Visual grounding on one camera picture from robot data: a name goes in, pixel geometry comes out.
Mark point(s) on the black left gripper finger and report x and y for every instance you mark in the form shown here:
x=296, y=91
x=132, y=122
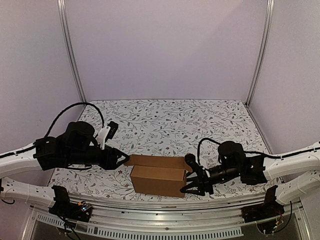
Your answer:
x=120, y=155
x=120, y=163

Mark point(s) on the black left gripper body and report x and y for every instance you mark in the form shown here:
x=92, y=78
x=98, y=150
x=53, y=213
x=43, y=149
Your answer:
x=107, y=163

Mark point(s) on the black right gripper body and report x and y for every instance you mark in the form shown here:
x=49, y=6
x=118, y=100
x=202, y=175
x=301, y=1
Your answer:
x=202, y=178

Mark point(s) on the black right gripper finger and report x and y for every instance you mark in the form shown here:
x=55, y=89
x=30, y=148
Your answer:
x=191, y=188
x=192, y=176

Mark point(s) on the brown cardboard box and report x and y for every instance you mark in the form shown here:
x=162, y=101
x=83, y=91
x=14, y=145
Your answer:
x=158, y=175

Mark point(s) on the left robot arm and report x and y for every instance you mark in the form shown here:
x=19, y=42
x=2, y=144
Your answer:
x=78, y=145

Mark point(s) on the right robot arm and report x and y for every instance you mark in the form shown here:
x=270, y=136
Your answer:
x=254, y=167

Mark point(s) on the floral patterned table mat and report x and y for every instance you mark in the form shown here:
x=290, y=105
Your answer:
x=171, y=128

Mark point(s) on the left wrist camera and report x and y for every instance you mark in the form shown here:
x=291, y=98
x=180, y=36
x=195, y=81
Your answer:
x=106, y=133

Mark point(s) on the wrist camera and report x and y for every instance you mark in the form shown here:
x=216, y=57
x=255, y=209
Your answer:
x=106, y=133
x=196, y=168

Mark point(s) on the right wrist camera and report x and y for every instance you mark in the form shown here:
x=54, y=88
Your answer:
x=196, y=168

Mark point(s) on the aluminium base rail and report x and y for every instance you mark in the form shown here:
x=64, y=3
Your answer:
x=172, y=219

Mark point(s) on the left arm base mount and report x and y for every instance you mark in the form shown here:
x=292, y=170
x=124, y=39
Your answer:
x=64, y=208

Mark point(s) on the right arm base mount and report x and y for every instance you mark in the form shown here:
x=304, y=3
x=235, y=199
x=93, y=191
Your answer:
x=267, y=215

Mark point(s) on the left aluminium frame post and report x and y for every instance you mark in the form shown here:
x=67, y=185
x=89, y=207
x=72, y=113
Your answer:
x=62, y=11

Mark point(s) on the aluminium frame post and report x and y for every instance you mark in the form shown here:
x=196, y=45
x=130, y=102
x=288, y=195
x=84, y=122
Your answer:
x=62, y=11
x=261, y=53

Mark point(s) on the right aluminium frame post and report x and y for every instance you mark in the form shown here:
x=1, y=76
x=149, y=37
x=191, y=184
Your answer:
x=261, y=53

